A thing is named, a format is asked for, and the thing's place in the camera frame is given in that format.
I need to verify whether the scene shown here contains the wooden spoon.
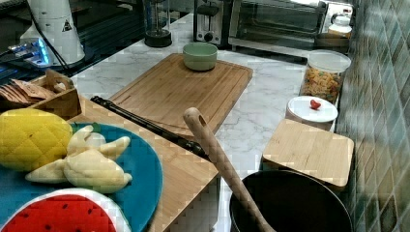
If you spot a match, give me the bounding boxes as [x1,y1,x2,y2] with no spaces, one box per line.
[183,107,277,232]

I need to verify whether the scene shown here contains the wooden tea bag box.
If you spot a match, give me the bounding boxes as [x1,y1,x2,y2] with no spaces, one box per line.
[0,70,81,120]

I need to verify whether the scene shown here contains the blue round plate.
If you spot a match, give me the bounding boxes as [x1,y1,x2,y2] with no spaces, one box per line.
[0,124,162,232]

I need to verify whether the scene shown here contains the black utensil pot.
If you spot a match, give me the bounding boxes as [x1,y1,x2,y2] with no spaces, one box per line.
[243,170,353,232]

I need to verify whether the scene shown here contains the cream plush banana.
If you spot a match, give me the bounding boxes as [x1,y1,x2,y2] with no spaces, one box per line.
[25,125,132,193]

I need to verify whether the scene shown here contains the yellow plush lemon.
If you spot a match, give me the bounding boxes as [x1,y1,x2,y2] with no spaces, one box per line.
[0,108,73,171]

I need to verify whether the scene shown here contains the teal box with wooden lid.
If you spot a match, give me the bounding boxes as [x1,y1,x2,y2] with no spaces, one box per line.
[262,119,354,189]

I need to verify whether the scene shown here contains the white lidded bottle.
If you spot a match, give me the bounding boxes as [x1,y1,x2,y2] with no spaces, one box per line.
[328,14,352,39]

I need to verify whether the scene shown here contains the large wooden cutting board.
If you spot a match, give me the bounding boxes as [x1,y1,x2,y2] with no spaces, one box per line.
[110,53,252,139]

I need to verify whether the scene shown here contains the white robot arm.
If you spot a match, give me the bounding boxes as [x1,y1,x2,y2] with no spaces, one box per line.
[20,0,85,68]

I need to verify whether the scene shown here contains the plush watermelon slice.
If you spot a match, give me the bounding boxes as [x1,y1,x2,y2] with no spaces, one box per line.
[1,188,132,232]

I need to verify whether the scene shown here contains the stainless toaster oven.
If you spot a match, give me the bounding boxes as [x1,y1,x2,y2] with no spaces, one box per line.
[228,0,354,57]

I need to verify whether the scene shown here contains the green ceramic bowl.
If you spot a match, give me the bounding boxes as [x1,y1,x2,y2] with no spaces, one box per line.
[183,42,219,72]

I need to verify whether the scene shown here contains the white canister with red knob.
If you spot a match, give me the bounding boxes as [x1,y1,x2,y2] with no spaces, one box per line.
[285,96,338,131]

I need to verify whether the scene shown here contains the clear pasta jar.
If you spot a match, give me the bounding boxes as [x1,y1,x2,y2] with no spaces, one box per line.
[300,49,351,103]

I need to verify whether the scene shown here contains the black toaster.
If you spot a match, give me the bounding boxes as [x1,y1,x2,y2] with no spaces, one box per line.
[193,0,232,48]

